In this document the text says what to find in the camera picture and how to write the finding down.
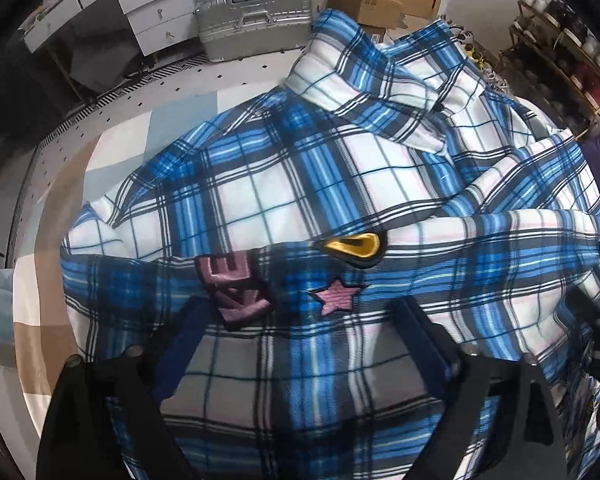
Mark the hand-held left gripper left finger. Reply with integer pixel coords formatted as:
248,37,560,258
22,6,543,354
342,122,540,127
36,295,216,480

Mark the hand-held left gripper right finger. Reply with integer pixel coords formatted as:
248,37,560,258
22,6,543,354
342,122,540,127
387,296,568,480

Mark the blue plaid shirt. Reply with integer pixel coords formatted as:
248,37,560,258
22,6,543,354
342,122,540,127
60,8,600,480

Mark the checkered bed sheet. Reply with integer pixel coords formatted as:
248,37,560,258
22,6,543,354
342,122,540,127
11,77,301,436

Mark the shoe rack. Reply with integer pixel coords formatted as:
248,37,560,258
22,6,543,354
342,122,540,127
500,0,600,131

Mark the pile of shoes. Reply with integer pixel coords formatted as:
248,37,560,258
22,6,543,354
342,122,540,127
450,25,512,92

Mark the silver suitcase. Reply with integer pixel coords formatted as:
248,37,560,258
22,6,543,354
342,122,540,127
195,0,313,61

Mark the cardboard box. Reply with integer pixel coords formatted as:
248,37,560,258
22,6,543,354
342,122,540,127
326,0,406,28

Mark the white drawer desk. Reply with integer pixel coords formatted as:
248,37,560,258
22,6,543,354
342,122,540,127
22,0,201,56

